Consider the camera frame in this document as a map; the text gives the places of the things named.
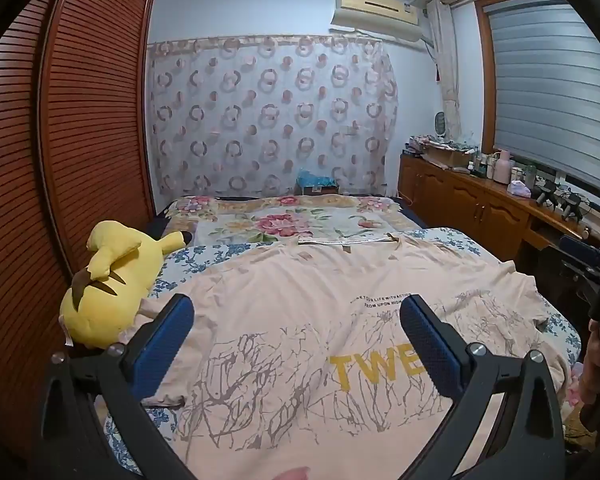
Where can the person's right hand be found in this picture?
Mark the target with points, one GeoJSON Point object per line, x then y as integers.
{"type": "Point", "coordinates": [592, 360]}

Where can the blue cloth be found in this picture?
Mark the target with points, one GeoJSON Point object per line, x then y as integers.
{"type": "Point", "coordinates": [315, 178]}

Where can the beige air conditioner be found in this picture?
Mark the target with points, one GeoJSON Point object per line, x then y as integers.
{"type": "Point", "coordinates": [375, 12]}

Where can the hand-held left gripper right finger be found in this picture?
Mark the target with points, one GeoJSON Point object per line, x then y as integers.
{"type": "Point", "coordinates": [430, 346]}

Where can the yellow plush toy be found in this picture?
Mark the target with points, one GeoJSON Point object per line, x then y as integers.
{"type": "Point", "coordinates": [100, 305]}

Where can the small round fan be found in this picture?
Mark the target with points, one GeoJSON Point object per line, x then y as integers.
{"type": "Point", "coordinates": [441, 124]}

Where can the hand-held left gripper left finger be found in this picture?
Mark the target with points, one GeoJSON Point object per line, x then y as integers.
{"type": "Point", "coordinates": [167, 341]}

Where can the person's left hand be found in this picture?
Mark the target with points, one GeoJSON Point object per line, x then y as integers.
{"type": "Point", "coordinates": [294, 474]}

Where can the pink floral blanket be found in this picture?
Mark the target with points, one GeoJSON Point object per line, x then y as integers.
{"type": "Point", "coordinates": [280, 222]}

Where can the small brown box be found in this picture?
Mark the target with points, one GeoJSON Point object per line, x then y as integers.
{"type": "Point", "coordinates": [320, 190]}

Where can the cardboard box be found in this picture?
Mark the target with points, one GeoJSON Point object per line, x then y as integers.
{"type": "Point", "coordinates": [447, 157]}

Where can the wooden louvered wardrobe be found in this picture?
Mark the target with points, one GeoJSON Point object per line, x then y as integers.
{"type": "Point", "coordinates": [80, 135]}

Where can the patterned cloth pile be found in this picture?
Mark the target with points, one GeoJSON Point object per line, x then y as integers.
{"type": "Point", "coordinates": [416, 144]}

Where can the wooden cabinet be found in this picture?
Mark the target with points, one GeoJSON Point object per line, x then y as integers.
{"type": "Point", "coordinates": [460, 195]}

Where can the blue floral bedsheet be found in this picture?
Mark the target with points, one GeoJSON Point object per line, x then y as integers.
{"type": "Point", "coordinates": [215, 252]}

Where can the purple cloth bundle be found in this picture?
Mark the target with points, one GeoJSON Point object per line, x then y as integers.
{"type": "Point", "coordinates": [519, 189]}

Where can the beige printed t-shirt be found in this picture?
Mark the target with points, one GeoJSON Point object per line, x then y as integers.
{"type": "Point", "coordinates": [290, 300]}

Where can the black device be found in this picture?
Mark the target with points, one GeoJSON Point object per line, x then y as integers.
{"type": "Point", "coordinates": [574, 206]}
{"type": "Point", "coordinates": [546, 195]}

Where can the pink bottle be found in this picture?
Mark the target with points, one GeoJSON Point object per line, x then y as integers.
{"type": "Point", "coordinates": [502, 167]}

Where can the beige lace drape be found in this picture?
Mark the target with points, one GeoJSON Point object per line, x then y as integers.
{"type": "Point", "coordinates": [447, 70]}

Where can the circle patterned sheer curtain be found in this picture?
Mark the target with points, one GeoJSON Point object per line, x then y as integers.
{"type": "Point", "coordinates": [260, 110]}

